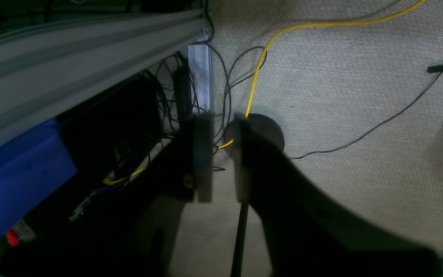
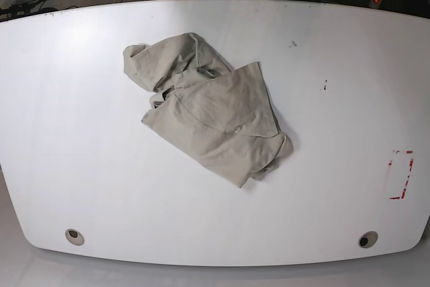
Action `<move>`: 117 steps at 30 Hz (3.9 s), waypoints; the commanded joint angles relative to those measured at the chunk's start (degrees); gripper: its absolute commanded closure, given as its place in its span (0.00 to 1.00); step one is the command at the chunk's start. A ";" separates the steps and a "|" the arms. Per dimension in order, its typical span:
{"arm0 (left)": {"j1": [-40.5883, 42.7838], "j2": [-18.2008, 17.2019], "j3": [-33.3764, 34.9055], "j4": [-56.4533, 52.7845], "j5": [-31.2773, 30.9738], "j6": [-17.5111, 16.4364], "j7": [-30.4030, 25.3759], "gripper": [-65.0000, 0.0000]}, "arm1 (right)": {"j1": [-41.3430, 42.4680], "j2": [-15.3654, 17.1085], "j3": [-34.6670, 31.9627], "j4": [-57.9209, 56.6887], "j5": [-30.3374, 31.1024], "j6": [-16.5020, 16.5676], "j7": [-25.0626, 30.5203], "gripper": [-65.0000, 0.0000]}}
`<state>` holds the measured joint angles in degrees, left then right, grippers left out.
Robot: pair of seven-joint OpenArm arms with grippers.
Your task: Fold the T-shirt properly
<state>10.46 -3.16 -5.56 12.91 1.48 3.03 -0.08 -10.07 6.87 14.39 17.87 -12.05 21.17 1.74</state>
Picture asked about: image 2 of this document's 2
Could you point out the red tape rectangle marking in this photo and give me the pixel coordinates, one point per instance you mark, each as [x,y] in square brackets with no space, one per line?
[399,173]

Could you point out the beige T-shirt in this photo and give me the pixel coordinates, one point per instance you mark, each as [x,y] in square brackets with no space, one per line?
[219,116]

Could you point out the table cable grommet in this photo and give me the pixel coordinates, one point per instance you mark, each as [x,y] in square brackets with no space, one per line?
[74,237]
[368,239]

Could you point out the left table cable grommet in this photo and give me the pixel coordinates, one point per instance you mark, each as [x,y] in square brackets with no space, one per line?
[74,237]

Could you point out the right table cable grommet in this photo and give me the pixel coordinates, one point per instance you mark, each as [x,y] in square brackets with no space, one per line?
[368,239]

